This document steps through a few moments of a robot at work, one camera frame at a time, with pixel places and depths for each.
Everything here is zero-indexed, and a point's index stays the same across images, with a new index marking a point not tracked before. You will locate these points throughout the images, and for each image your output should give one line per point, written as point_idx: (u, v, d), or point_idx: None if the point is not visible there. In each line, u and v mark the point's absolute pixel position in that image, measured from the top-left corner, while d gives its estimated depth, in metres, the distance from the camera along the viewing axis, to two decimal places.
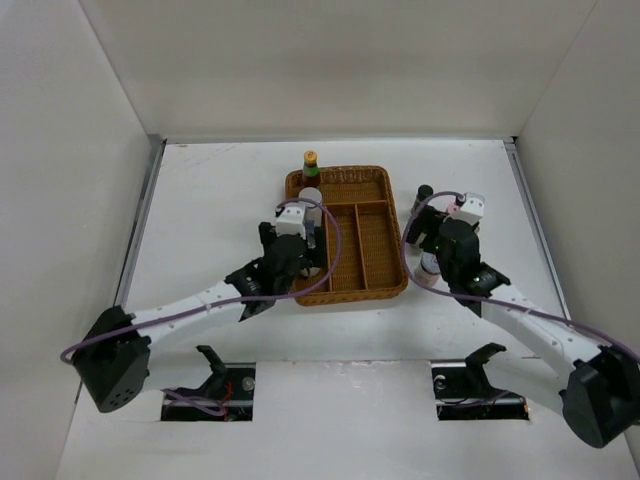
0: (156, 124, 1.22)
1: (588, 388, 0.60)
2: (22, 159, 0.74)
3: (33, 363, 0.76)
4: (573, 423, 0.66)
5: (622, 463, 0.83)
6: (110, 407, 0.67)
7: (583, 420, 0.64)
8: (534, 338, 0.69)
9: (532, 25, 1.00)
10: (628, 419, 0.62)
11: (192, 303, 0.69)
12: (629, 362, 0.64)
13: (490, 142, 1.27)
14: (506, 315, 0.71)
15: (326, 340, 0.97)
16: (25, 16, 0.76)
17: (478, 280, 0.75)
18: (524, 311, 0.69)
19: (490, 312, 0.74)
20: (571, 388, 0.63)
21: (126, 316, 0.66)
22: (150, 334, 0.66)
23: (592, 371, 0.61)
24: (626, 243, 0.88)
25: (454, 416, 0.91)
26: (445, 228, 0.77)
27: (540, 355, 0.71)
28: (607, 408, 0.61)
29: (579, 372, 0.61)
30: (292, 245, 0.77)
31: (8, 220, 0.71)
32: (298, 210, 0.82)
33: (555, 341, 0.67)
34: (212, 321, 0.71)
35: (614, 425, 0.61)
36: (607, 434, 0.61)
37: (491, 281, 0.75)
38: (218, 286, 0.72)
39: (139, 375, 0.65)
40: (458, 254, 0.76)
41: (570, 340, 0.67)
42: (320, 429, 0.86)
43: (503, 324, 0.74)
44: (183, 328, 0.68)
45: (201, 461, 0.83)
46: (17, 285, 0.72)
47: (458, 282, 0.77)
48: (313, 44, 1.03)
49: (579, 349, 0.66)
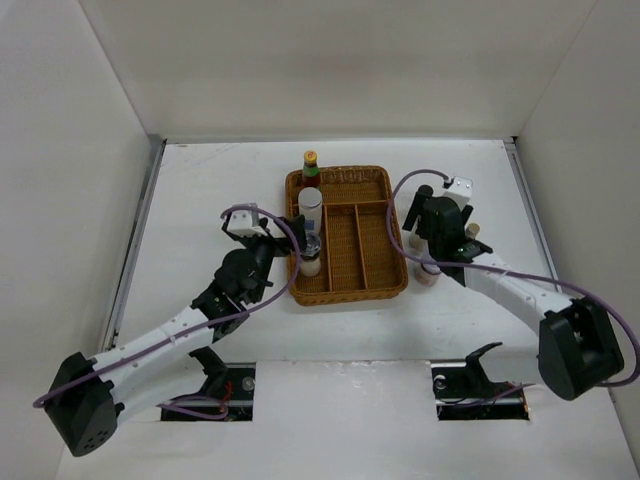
0: (155, 123, 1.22)
1: (556, 336, 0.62)
2: (28, 170, 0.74)
3: (41, 369, 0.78)
4: (549, 377, 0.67)
5: (612, 459, 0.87)
6: (85, 449, 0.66)
7: (556, 372, 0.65)
8: (511, 297, 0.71)
9: (535, 25, 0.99)
10: (601, 370, 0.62)
11: (156, 337, 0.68)
12: (602, 314, 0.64)
13: (490, 142, 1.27)
14: (485, 278, 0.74)
15: (328, 341, 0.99)
16: (27, 23, 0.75)
17: (462, 251, 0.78)
18: (501, 272, 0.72)
19: (473, 278, 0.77)
20: (542, 338, 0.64)
21: (88, 362, 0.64)
22: (112, 378, 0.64)
23: (562, 321, 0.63)
24: (624, 247, 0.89)
25: (454, 415, 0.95)
26: (430, 202, 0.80)
27: (517, 313, 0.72)
28: (577, 357, 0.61)
29: (549, 320, 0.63)
30: (242, 260, 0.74)
31: (17, 234, 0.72)
32: (244, 214, 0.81)
33: (529, 295, 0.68)
34: (179, 350, 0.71)
35: (584, 374, 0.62)
36: (578, 383, 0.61)
37: (475, 251, 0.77)
38: (182, 315, 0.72)
39: (108, 418, 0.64)
40: (442, 226, 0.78)
41: (543, 294, 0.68)
42: (323, 429, 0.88)
43: (485, 290, 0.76)
44: (147, 365, 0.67)
45: (205, 461, 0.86)
46: (26, 297, 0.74)
47: (445, 254, 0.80)
48: (314, 44, 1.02)
49: (551, 302, 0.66)
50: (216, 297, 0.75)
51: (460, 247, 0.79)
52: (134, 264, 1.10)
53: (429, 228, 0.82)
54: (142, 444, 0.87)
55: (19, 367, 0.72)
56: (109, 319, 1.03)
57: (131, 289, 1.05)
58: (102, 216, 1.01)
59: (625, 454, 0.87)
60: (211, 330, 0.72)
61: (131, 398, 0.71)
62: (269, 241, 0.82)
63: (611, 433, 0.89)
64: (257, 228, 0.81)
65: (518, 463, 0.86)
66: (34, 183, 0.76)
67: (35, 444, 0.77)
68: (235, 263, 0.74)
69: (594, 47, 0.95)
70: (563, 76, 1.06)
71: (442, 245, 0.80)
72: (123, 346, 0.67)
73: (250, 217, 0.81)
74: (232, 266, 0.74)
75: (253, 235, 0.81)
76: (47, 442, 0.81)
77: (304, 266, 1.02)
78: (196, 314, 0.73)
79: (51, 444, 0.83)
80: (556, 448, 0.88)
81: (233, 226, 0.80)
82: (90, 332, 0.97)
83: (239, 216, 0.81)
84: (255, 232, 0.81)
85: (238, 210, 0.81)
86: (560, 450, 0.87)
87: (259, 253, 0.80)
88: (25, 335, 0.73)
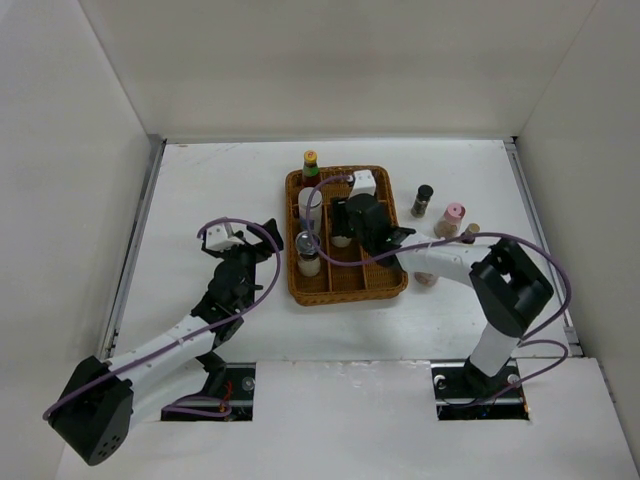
0: (156, 123, 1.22)
1: (488, 282, 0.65)
2: (27, 170, 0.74)
3: (40, 369, 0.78)
4: (500, 325, 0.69)
5: (612, 460, 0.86)
6: (98, 458, 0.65)
7: (502, 317, 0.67)
8: (442, 265, 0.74)
9: (535, 24, 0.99)
10: (533, 298, 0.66)
11: (164, 341, 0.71)
12: (519, 251, 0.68)
13: (490, 142, 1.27)
14: (417, 256, 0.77)
15: (327, 341, 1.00)
16: (25, 20, 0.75)
17: (391, 240, 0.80)
18: (426, 245, 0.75)
19: (407, 261, 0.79)
20: (478, 290, 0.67)
21: (101, 366, 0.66)
22: (130, 376, 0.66)
23: (487, 267, 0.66)
24: (625, 246, 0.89)
25: (454, 416, 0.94)
26: (351, 203, 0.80)
27: (454, 277, 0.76)
28: (511, 293, 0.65)
29: (477, 271, 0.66)
30: (233, 268, 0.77)
31: (16, 234, 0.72)
32: (217, 227, 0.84)
33: (455, 256, 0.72)
34: (185, 354, 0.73)
35: (522, 309, 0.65)
36: (522, 318, 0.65)
37: (402, 238, 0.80)
38: (185, 321, 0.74)
39: (123, 420, 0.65)
40: (367, 223, 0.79)
41: (467, 251, 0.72)
42: (321, 429, 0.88)
43: (422, 268, 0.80)
44: (161, 365, 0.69)
45: (205, 461, 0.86)
46: (26, 297, 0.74)
47: (377, 247, 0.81)
48: (313, 44, 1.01)
49: (474, 255, 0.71)
50: (212, 307, 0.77)
51: (387, 236, 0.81)
52: (134, 264, 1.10)
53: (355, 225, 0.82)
54: (142, 444, 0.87)
55: (19, 367, 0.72)
56: (109, 319, 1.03)
57: (131, 289, 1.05)
58: (102, 216, 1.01)
59: (625, 455, 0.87)
60: (213, 335, 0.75)
61: (138, 403, 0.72)
62: (249, 247, 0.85)
63: (611, 434, 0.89)
64: (234, 239, 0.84)
65: (518, 464, 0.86)
66: (34, 183, 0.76)
67: (35, 444, 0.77)
68: (227, 272, 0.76)
69: (595, 47, 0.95)
70: (563, 77, 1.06)
71: (374, 239, 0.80)
72: (134, 350, 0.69)
73: (223, 229, 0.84)
74: (224, 275, 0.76)
75: (233, 246, 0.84)
76: (47, 442, 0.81)
77: (304, 266, 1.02)
78: (197, 320, 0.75)
79: (51, 445, 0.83)
80: (556, 448, 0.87)
81: (210, 242, 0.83)
82: (90, 332, 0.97)
83: (214, 231, 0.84)
84: (231, 242, 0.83)
85: (211, 225, 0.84)
86: (561, 451, 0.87)
87: (244, 259, 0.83)
88: (25, 335, 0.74)
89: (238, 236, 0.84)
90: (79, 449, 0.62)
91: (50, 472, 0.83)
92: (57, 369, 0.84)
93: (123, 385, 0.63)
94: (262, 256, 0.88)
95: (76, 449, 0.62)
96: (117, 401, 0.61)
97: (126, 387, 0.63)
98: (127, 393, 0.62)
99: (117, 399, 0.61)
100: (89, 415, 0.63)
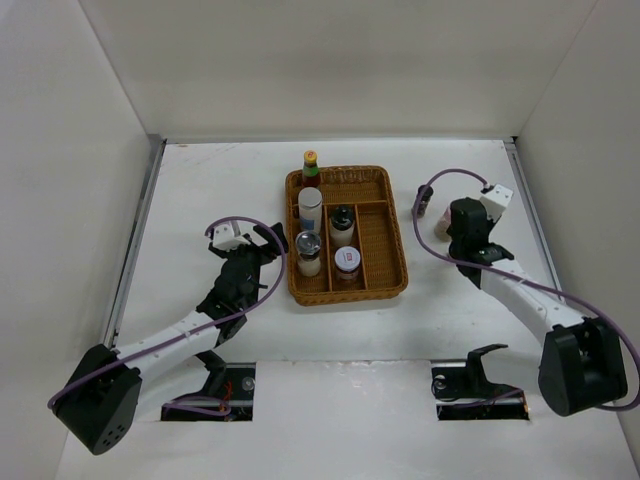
0: (157, 123, 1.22)
1: (562, 351, 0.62)
2: (26, 168, 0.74)
3: (39, 369, 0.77)
4: (547, 392, 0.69)
5: (611, 460, 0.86)
6: (102, 448, 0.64)
7: (555, 387, 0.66)
8: (524, 305, 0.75)
9: (535, 23, 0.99)
10: (599, 395, 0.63)
11: (170, 333, 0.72)
12: (612, 338, 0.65)
13: (491, 142, 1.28)
14: (502, 284, 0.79)
15: (326, 341, 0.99)
16: (25, 18, 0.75)
17: (483, 253, 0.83)
18: (518, 280, 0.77)
19: (489, 282, 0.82)
20: (547, 350, 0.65)
21: (110, 353, 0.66)
22: (138, 365, 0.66)
23: (569, 336, 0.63)
24: (626, 244, 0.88)
25: (454, 415, 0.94)
26: (458, 203, 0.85)
27: (526, 320, 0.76)
28: (579, 376, 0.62)
29: (556, 334, 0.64)
30: (238, 268, 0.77)
31: (16, 233, 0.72)
32: (226, 227, 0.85)
33: (541, 306, 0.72)
34: (191, 349, 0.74)
35: (583, 395, 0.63)
36: (573, 401, 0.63)
37: (496, 255, 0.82)
38: (191, 315, 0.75)
39: (128, 409, 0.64)
40: (467, 225, 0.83)
41: (556, 309, 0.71)
42: (319, 428, 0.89)
43: (500, 294, 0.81)
44: (169, 357, 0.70)
45: (204, 461, 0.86)
46: (26, 297, 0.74)
47: (466, 253, 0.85)
48: (314, 44, 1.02)
49: (562, 316, 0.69)
50: (217, 305, 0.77)
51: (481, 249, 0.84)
52: (134, 264, 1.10)
53: (455, 226, 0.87)
54: (141, 444, 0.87)
55: (20, 367, 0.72)
56: (109, 319, 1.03)
57: (131, 289, 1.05)
58: (102, 216, 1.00)
59: (624, 456, 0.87)
60: (217, 331, 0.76)
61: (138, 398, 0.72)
62: (255, 248, 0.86)
63: (610, 434, 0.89)
64: (240, 238, 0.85)
65: (518, 463, 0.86)
66: (34, 182, 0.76)
67: (34, 443, 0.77)
68: (232, 271, 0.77)
69: (595, 46, 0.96)
70: (563, 76, 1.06)
71: (464, 245, 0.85)
72: (143, 339, 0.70)
73: (230, 228, 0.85)
74: (229, 273, 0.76)
75: (238, 246, 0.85)
76: (46, 443, 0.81)
77: (305, 266, 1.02)
78: (202, 314, 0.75)
79: (51, 443, 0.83)
80: (555, 449, 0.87)
81: (217, 241, 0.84)
82: (90, 331, 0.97)
83: (221, 230, 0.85)
84: (238, 242, 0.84)
85: (219, 224, 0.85)
86: (560, 452, 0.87)
87: (249, 258, 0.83)
88: (25, 334, 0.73)
89: (244, 236, 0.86)
90: (84, 438, 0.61)
91: (50, 472, 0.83)
92: (56, 370, 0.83)
93: (132, 374, 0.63)
94: (267, 259, 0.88)
95: (81, 438, 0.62)
96: (125, 387, 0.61)
97: (134, 375, 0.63)
98: (136, 380, 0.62)
99: (125, 386, 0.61)
100: (95, 404, 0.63)
